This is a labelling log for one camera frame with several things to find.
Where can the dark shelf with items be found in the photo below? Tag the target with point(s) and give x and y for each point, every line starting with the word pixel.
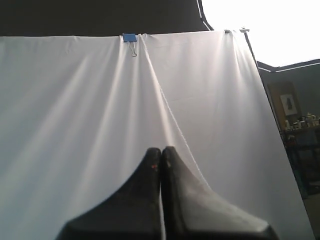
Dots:
pixel 301 139

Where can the white backdrop cloth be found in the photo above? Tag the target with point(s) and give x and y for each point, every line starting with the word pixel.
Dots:
pixel 77 115

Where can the blue binder clip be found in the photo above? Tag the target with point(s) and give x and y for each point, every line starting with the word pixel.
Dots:
pixel 130 39

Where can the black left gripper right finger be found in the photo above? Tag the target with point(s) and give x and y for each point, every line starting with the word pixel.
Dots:
pixel 192 211

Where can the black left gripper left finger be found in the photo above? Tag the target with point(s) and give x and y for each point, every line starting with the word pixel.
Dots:
pixel 130 213

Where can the framed wall picture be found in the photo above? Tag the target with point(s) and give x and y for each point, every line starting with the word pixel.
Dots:
pixel 288 104

